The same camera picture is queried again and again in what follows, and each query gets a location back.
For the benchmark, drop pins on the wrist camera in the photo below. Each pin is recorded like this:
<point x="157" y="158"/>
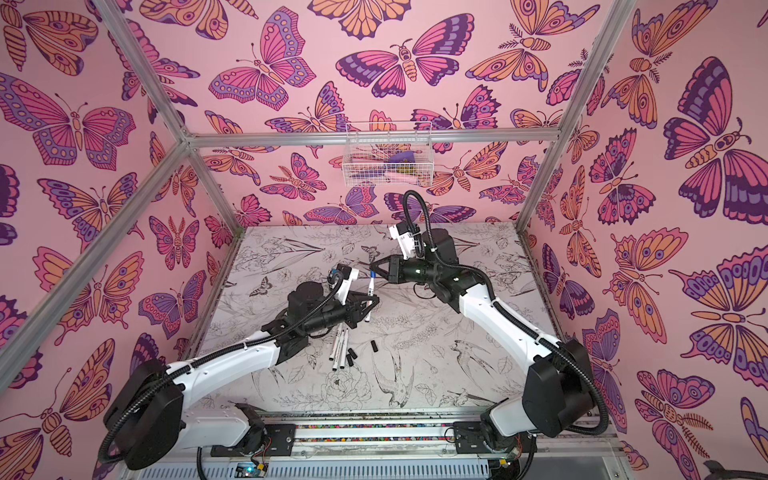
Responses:
<point x="340" y="279"/>
<point x="409" y="239"/>

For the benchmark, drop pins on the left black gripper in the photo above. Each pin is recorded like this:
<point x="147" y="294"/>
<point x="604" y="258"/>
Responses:
<point x="351" y="314"/>

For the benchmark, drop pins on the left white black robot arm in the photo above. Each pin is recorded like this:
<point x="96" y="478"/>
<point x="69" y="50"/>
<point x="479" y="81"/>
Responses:
<point x="145" y="421"/>

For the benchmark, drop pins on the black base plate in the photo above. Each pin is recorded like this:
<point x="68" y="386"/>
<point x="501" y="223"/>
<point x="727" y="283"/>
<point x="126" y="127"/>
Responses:
<point x="271" y="440"/>
<point x="475" y="437"/>

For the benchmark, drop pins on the white wire basket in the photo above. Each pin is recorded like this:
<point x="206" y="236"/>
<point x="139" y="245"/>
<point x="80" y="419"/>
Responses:
<point x="390" y="153"/>

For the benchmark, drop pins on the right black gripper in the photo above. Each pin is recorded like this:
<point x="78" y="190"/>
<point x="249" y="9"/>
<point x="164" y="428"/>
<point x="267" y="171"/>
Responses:
<point x="398" y="270"/>

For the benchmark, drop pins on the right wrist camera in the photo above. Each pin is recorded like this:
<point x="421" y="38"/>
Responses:
<point x="409" y="239"/>

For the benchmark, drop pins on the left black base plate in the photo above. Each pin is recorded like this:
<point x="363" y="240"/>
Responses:
<point x="271" y="440"/>

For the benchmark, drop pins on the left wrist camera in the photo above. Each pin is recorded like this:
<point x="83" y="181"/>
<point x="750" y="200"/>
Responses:
<point x="340" y="279"/>

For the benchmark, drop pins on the white slotted cable duct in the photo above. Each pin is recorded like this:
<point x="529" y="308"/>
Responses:
<point x="368" y="469"/>

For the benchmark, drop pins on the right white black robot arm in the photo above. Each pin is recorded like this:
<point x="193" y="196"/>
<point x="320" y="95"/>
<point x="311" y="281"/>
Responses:
<point x="560" y="393"/>

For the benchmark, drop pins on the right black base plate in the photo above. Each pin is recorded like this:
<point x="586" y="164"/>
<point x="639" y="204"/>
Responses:
<point x="475" y="437"/>

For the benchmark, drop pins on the green circuit board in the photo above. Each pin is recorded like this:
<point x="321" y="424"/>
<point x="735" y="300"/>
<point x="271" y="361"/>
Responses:
<point x="250" y="470"/>

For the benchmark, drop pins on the white pen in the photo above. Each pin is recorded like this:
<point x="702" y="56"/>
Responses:
<point x="338" y="351"/>
<point x="370" y="293"/>
<point x="332" y="345"/>
<point x="344" y="352"/>

